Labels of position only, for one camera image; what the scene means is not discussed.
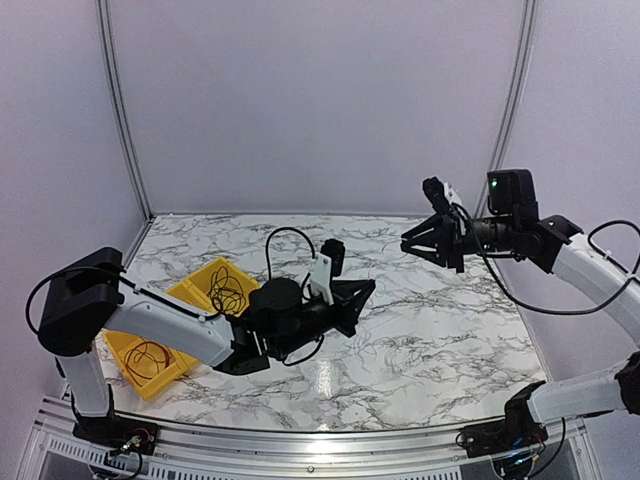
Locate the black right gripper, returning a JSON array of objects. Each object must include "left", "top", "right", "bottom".
[{"left": 400, "top": 212, "right": 517, "bottom": 274}]

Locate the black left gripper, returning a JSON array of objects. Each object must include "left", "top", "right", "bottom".
[{"left": 274, "top": 278, "right": 375, "bottom": 359}]

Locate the dark green cable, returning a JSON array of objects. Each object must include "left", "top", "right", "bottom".
[{"left": 207, "top": 267, "right": 251, "bottom": 317}]

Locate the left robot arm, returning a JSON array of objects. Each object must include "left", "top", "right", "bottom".
[{"left": 27, "top": 239, "right": 376, "bottom": 445}]

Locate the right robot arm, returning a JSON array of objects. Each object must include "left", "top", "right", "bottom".
[{"left": 400, "top": 169, "right": 639, "bottom": 448}]

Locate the yellow bin right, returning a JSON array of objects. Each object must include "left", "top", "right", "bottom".
[{"left": 166, "top": 257, "right": 260, "bottom": 316}]

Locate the yellow bin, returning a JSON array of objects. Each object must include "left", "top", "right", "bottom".
[
  {"left": 103, "top": 330, "right": 199, "bottom": 401},
  {"left": 166, "top": 257, "right": 260, "bottom": 316}
]

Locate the yellow bin left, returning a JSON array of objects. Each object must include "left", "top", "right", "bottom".
[{"left": 103, "top": 330, "right": 199, "bottom": 401}]

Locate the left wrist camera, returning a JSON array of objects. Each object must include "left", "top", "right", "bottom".
[{"left": 308, "top": 239, "right": 346, "bottom": 305}]

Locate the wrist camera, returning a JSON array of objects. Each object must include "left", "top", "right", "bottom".
[
  {"left": 422, "top": 177, "right": 462, "bottom": 218},
  {"left": 308, "top": 239, "right": 346, "bottom": 305}
]

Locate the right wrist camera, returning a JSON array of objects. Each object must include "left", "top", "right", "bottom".
[{"left": 422, "top": 177, "right": 462, "bottom": 218}]

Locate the right frame post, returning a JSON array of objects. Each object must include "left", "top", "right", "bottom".
[{"left": 472, "top": 0, "right": 537, "bottom": 226}]

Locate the frame post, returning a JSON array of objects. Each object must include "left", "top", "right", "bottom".
[
  {"left": 95, "top": 0, "right": 154, "bottom": 222},
  {"left": 472, "top": 0, "right": 537, "bottom": 226}
]

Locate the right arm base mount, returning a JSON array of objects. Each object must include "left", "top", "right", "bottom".
[{"left": 455, "top": 381, "right": 548, "bottom": 458}]

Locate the aluminium front rail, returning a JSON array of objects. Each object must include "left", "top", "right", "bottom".
[{"left": 29, "top": 394, "right": 586, "bottom": 480}]

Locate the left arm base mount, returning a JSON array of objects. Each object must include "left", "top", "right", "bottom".
[{"left": 71, "top": 391, "right": 159, "bottom": 455}]

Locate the left frame post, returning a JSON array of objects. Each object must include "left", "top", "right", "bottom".
[{"left": 95, "top": 0, "right": 154, "bottom": 222}]

